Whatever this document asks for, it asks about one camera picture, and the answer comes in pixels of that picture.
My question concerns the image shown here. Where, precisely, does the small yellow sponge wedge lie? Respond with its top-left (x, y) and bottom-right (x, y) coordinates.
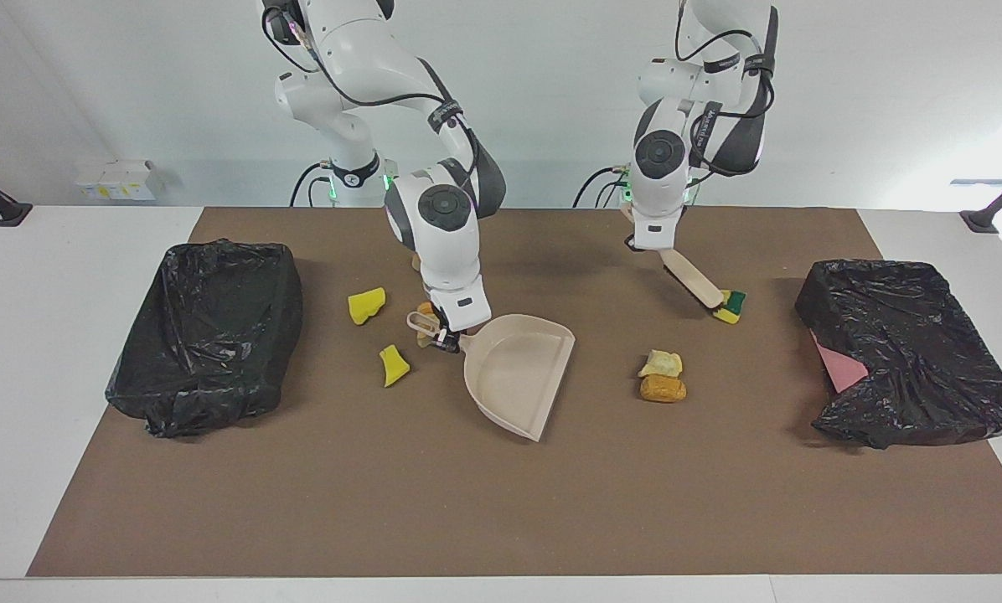
top-left (379, 344), bottom-right (411, 388)

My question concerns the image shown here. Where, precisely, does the black right base cable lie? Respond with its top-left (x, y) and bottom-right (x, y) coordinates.
top-left (290, 162), bottom-right (334, 208)

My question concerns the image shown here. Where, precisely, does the beige hand brush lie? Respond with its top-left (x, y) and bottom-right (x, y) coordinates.
top-left (657, 246), bottom-right (726, 312)

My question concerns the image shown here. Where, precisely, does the black bag over pink bin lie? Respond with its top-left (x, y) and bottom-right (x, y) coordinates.
top-left (794, 259), bottom-right (1002, 451)

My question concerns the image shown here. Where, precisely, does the cream sponge chunk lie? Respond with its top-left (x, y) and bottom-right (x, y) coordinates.
top-left (638, 349), bottom-right (684, 379)

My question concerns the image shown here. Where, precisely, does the brown sponge chunk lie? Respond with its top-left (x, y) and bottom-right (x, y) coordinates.
top-left (640, 374), bottom-right (688, 404)

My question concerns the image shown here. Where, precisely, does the white wall box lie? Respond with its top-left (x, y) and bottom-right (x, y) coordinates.
top-left (75, 159), bottom-right (165, 202)

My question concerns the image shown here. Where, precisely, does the black base cable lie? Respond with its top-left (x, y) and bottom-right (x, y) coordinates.
top-left (574, 166), bottom-right (632, 208)
top-left (290, 162), bottom-right (334, 208)

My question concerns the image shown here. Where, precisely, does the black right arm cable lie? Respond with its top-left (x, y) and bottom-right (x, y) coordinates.
top-left (260, 0), bottom-right (478, 181)

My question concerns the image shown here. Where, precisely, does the black left base cable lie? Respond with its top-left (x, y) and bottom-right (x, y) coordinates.
top-left (574, 166), bottom-right (632, 208)

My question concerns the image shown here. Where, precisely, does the beige plastic dustpan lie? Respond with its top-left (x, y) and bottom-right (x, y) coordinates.
top-left (406, 312), bottom-right (576, 442)

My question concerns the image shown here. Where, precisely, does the pink bin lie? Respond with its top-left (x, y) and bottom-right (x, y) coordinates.
top-left (809, 329), bottom-right (870, 394)

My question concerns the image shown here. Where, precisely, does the black bag lined bin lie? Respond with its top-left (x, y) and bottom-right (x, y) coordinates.
top-left (105, 239), bottom-right (304, 439)

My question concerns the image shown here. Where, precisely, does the brown table mat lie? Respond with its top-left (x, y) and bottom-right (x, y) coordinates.
top-left (26, 206), bottom-right (1002, 579)

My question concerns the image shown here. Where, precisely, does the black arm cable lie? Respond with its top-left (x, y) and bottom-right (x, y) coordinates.
top-left (260, 0), bottom-right (478, 181)
top-left (675, 0), bottom-right (777, 178)

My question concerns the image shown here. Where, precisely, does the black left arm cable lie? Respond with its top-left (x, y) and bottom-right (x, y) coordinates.
top-left (675, 0), bottom-right (777, 178)

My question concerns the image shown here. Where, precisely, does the large yellow sponge piece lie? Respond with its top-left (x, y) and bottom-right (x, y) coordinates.
top-left (348, 287), bottom-right (387, 326)

